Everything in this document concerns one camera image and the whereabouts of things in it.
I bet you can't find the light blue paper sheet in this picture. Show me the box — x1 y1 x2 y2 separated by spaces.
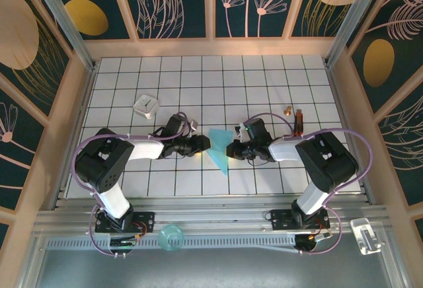
207 128 234 177

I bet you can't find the white square clock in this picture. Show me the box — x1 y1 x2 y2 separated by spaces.
133 94 161 120

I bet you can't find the clear acrylic holder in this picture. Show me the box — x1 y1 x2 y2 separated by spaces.
350 217 386 256

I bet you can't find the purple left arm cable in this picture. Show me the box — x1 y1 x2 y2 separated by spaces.
72 112 190 258

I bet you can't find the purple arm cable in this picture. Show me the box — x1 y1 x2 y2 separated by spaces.
72 112 190 258
244 112 374 256

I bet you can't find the aluminium frame rail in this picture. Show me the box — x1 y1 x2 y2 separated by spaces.
32 198 389 236

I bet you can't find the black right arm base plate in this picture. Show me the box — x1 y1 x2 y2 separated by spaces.
270 208 330 231

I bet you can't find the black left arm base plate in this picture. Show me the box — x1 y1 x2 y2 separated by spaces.
95 211 155 234

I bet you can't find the grey slotted cable duct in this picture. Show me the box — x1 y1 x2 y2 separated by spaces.
46 234 298 252

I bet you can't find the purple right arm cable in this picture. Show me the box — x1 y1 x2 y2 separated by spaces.
244 112 374 256

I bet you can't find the aluminium table side rail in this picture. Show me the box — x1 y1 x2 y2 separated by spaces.
325 61 377 206
49 63 98 209

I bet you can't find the small circuit board with wires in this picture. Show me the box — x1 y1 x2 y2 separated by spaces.
108 233 148 249
295 231 333 251

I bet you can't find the aluminium corner post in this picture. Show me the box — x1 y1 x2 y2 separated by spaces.
325 0 396 67
28 0 98 71

